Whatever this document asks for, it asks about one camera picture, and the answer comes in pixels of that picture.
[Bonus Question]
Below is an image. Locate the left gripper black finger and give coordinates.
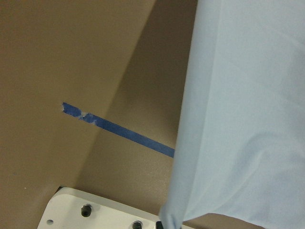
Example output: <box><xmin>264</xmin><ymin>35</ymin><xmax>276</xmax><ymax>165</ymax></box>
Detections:
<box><xmin>156</xmin><ymin>221</ymin><xmax>163</xmax><ymax>229</ymax></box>

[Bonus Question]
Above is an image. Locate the light blue t-shirt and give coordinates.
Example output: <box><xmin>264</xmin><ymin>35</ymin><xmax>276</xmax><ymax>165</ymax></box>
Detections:
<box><xmin>159</xmin><ymin>0</ymin><xmax>305</xmax><ymax>229</ymax></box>

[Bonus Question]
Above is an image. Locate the white metal mount base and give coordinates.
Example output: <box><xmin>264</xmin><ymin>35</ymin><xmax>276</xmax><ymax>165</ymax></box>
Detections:
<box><xmin>38</xmin><ymin>187</ymin><xmax>161</xmax><ymax>229</ymax></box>

